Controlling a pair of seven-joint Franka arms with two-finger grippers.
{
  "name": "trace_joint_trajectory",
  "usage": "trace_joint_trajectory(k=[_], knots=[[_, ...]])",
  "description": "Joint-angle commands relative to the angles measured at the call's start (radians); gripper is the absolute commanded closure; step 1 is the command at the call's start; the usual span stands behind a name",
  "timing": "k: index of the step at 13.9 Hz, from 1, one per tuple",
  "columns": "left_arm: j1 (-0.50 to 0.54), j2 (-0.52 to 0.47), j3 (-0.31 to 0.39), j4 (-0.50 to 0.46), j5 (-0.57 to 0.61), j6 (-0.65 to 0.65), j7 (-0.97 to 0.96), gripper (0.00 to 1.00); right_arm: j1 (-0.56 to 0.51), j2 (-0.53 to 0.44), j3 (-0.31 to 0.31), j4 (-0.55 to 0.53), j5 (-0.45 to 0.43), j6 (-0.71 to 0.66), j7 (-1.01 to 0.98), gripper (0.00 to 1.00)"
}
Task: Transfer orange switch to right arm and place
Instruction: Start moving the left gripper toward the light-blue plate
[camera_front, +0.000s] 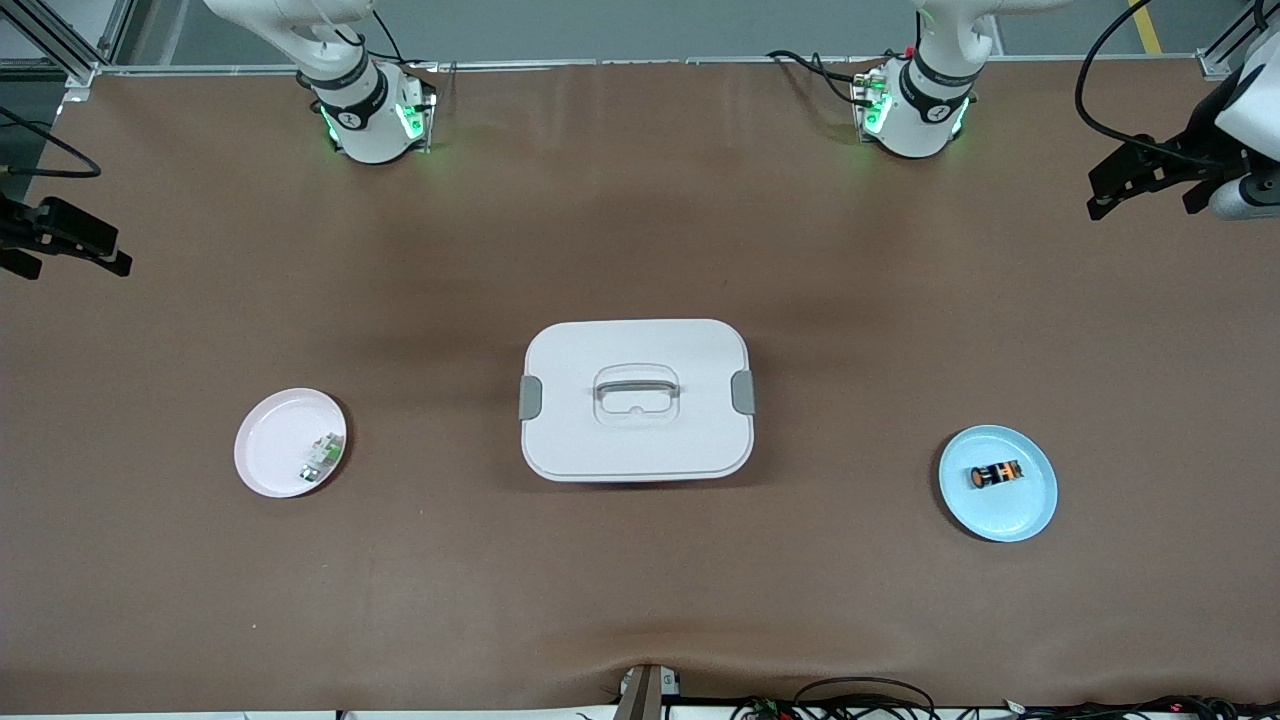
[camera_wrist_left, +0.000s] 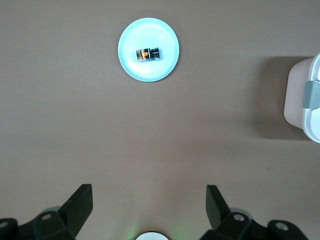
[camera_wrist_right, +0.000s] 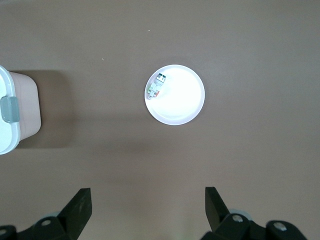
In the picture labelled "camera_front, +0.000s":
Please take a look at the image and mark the brown grey edge bracket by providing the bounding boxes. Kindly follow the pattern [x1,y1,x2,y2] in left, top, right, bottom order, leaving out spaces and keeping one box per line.
[615,663,683,720]

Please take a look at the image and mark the black cable bundle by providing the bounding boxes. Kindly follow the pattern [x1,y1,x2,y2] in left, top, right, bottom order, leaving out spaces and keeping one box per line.
[730,695,1280,720]

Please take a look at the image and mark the small green white component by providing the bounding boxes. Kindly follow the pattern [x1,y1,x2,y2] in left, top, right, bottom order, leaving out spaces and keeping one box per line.
[300,432,346,485]

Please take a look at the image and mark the black right base cable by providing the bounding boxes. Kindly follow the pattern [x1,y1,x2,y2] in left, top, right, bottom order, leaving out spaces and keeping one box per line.
[370,10,441,71]

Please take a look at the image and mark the black left base cables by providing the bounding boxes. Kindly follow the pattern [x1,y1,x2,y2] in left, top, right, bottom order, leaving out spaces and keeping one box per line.
[768,48,886,106]

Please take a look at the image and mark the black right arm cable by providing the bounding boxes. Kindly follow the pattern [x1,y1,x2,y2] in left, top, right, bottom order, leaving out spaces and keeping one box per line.
[0,105,102,179]

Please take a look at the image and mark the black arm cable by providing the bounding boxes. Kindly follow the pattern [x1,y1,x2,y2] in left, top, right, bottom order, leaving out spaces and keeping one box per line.
[0,105,102,179]
[1074,0,1216,166]

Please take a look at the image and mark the pink round plate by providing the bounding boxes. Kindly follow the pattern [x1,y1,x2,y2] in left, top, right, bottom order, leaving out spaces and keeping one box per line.
[233,387,349,500]

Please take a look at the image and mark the silver table edge rail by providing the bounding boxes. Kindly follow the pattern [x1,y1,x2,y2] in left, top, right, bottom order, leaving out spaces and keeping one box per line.
[95,55,1216,79]

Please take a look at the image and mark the light blue round plate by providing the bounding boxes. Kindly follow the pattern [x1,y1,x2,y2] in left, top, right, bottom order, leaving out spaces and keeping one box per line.
[937,424,1059,544]

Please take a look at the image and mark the aluminium frame post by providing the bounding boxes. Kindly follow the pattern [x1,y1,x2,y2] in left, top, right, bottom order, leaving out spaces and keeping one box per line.
[0,0,136,86]
[1198,0,1280,81]

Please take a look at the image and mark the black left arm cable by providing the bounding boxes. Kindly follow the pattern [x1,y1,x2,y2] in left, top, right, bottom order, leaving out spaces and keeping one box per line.
[1074,0,1216,166]

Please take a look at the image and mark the black looped cable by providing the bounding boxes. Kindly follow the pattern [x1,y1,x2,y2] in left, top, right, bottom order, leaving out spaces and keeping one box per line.
[793,677,938,720]

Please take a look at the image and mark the brown table mat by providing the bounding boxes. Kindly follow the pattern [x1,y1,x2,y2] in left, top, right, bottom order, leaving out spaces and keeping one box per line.
[0,58,1280,716]

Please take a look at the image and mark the white lidded storage box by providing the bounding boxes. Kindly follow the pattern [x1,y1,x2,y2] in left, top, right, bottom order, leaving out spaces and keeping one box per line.
[518,318,757,484]

